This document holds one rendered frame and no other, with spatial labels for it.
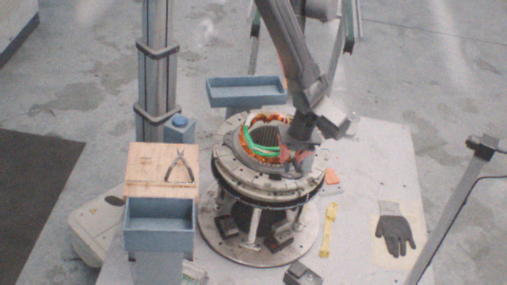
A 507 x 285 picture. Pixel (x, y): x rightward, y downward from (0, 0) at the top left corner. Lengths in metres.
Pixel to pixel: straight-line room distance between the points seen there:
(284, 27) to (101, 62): 2.76
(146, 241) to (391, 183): 0.97
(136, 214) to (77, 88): 2.17
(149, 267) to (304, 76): 0.66
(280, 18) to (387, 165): 1.10
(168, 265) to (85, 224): 0.98
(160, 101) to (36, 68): 2.03
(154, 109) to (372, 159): 0.81
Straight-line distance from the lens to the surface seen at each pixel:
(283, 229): 1.61
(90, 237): 2.34
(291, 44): 1.07
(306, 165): 1.42
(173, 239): 1.32
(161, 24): 1.64
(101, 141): 3.11
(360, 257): 1.70
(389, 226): 1.79
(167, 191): 1.38
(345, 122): 1.19
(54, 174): 2.94
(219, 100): 1.69
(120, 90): 3.47
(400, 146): 2.13
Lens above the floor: 2.08
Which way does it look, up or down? 42 degrees down
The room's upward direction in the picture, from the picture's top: 9 degrees clockwise
